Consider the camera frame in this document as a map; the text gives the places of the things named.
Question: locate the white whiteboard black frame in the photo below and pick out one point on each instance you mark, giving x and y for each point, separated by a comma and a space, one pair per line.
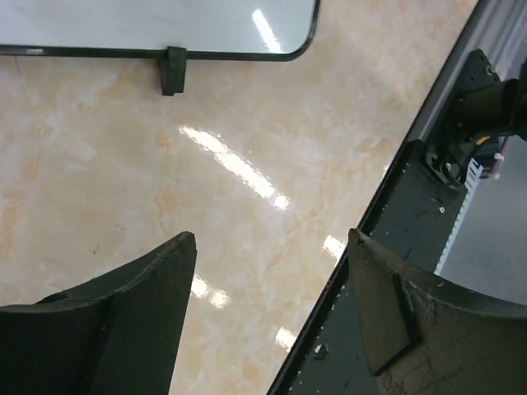
170, 32

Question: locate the grey slotted cable duct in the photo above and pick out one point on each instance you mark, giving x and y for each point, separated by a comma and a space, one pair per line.
471, 184

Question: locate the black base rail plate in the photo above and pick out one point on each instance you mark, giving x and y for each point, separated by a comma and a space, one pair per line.
411, 215

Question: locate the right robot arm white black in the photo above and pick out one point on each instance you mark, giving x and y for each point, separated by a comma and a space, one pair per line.
474, 125

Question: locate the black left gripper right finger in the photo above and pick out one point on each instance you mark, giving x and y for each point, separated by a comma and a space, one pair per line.
423, 334

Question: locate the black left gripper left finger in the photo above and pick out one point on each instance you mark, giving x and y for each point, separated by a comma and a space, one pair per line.
118, 333

